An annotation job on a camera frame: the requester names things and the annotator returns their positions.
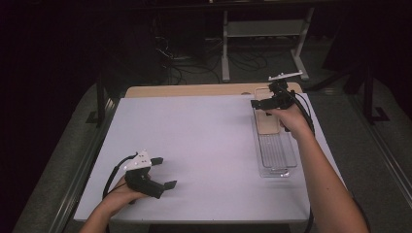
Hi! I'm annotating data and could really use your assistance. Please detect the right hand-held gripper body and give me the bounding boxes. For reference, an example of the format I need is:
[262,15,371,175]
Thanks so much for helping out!
[265,70,304,110]

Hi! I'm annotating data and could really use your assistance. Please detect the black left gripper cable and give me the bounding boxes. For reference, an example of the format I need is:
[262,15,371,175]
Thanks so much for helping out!
[101,152,139,200]

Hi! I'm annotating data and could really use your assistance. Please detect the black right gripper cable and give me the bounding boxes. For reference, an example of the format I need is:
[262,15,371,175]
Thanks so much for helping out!
[290,90,372,233]

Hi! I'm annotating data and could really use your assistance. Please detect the black metal stand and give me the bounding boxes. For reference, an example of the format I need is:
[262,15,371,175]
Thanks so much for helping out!
[86,76,113,129]
[362,61,392,125]

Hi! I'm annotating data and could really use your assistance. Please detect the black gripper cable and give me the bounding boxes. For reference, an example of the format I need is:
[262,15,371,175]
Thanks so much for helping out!
[290,90,372,233]
[101,152,139,200]

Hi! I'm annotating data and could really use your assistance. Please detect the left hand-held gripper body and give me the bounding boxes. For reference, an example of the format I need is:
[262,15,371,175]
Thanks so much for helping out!
[121,149,165,200]

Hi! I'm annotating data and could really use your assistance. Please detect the wooden table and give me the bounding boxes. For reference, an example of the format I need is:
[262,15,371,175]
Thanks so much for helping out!
[124,82,304,99]

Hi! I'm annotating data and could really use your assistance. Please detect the grey metal rail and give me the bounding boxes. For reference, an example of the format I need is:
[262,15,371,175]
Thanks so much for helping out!
[353,93,412,208]
[48,96,120,233]

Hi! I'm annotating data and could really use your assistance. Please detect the person's right hand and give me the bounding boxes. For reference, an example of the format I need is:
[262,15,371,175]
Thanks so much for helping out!
[265,104,314,141]

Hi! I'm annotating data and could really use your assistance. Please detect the clear plastic tray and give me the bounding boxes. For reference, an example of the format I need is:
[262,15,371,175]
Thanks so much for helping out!
[251,86,299,179]

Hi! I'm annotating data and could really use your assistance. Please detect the person's left hand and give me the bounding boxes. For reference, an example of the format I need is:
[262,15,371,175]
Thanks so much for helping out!
[101,176,149,215]

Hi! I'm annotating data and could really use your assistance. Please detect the white metal desk frame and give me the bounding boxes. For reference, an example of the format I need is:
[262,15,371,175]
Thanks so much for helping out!
[221,7,316,83]

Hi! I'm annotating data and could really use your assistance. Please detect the tangled black floor cables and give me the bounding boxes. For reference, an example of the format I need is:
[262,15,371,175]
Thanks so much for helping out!
[152,35,270,85]

